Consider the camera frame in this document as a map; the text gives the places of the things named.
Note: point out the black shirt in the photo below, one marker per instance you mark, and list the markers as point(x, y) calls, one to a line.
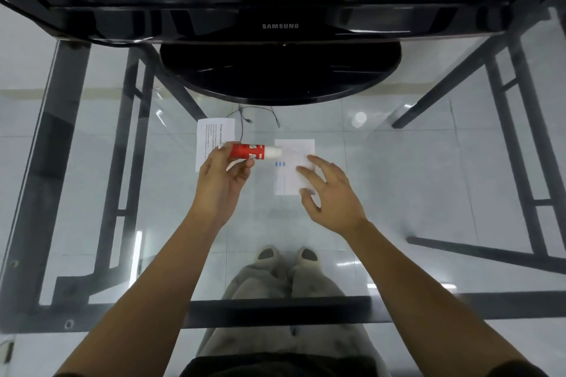
point(278, 368)

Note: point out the white paper with blue mark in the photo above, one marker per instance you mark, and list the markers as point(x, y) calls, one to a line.
point(287, 178)

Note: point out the person's right hand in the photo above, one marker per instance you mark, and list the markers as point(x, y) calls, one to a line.
point(336, 204)

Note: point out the person's left hand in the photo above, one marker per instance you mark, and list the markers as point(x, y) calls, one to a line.
point(216, 191)

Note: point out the person's left forearm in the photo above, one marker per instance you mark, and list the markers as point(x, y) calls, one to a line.
point(146, 301)

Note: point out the person's right beige shoe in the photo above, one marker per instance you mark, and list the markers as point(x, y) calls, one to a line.
point(308, 255)

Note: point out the grey trousers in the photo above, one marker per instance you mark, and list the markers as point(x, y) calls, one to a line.
point(265, 341)

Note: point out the person's right forearm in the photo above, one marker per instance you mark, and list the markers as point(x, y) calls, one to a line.
point(424, 301)

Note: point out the white paper with text lines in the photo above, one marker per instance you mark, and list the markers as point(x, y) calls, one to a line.
point(212, 133)

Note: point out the person's beige shoe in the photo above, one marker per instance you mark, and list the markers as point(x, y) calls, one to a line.
point(268, 254)
point(308, 255)

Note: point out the white glue stick cap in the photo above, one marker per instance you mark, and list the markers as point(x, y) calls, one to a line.
point(359, 118)

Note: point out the person's left beige shoe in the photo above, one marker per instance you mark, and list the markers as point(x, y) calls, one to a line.
point(268, 254)

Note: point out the red glue stick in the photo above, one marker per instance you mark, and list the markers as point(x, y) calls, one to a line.
point(247, 151)

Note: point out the black metal table frame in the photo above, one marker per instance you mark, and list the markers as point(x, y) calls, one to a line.
point(44, 169)

